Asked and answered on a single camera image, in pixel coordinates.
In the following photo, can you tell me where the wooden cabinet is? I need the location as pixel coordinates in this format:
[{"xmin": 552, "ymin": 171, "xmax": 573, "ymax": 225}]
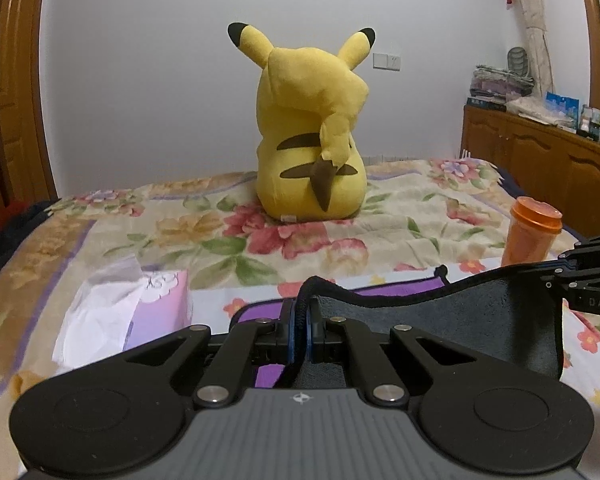
[{"xmin": 460, "ymin": 103, "xmax": 600, "ymax": 242}]

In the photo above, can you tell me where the lavender tissue pack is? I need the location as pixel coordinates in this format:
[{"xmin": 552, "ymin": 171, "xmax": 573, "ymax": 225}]
[{"xmin": 122, "ymin": 268, "xmax": 194, "ymax": 352}]

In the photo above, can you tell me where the blue box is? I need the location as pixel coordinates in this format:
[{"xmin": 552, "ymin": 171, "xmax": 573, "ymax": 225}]
[{"xmin": 544, "ymin": 91, "xmax": 580, "ymax": 129}]

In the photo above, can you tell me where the wooden window frame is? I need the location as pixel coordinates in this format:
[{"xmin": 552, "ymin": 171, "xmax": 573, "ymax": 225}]
[{"xmin": 574, "ymin": 0, "xmax": 600, "ymax": 111}]

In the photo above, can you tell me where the white bag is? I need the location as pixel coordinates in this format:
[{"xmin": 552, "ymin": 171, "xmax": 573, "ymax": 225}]
[{"xmin": 504, "ymin": 95, "xmax": 572, "ymax": 127}]

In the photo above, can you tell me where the floral blanket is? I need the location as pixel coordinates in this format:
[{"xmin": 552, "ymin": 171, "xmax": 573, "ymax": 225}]
[{"xmin": 0, "ymin": 157, "xmax": 600, "ymax": 480}]

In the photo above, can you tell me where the stack of folded cloths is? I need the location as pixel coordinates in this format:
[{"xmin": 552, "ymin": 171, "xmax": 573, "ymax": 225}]
[{"xmin": 469, "ymin": 63, "xmax": 536, "ymax": 102}]

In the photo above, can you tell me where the orange plastic cup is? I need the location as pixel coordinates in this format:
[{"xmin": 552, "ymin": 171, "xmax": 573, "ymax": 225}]
[{"xmin": 500, "ymin": 196, "xmax": 564, "ymax": 267}]

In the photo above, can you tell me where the grey fan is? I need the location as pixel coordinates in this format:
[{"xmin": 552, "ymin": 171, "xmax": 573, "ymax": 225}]
[{"xmin": 505, "ymin": 45, "xmax": 530, "ymax": 77}]

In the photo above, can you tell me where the white tissue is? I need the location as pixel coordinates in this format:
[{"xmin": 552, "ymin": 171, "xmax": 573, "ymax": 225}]
[{"xmin": 52, "ymin": 254, "xmax": 147, "ymax": 374}]

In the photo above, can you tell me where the wooden wardrobe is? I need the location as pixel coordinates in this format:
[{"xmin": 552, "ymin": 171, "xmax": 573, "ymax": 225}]
[{"xmin": 0, "ymin": 0, "xmax": 59, "ymax": 253}]

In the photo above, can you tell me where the cream curtain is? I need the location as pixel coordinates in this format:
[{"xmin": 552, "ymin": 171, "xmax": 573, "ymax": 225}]
[{"xmin": 499, "ymin": 0, "xmax": 554, "ymax": 97}]

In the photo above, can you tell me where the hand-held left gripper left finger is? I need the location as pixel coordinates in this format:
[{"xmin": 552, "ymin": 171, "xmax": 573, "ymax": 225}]
[{"xmin": 122, "ymin": 299, "xmax": 302, "ymax": 409}]

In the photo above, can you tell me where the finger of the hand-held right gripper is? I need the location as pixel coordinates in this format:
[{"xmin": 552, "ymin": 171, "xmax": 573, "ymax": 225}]
[
  {"xmin": 539, "ymin": 264, "xmax": 600, "ymax": 289},
  {"xmin": 557, "ymin": 231, "xmax": 600, "ymax": 267}
]

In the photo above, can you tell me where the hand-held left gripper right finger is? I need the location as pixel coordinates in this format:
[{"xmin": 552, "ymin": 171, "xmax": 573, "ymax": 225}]
[{"xmin": 306, "ymin": 302, "xmax": 476, "ymax": 407}]

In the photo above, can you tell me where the dark grey towel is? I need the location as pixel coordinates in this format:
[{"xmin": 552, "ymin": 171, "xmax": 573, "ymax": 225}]
[{"xmin": 275, "ymin": 264, "xmax": 567, "ymax": 392}]

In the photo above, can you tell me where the yellow plush toy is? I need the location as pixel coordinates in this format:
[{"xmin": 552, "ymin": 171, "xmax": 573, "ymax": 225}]
[{"xmin": 226, "ymin": 21, "xmax": 377, "ymax": 223}]

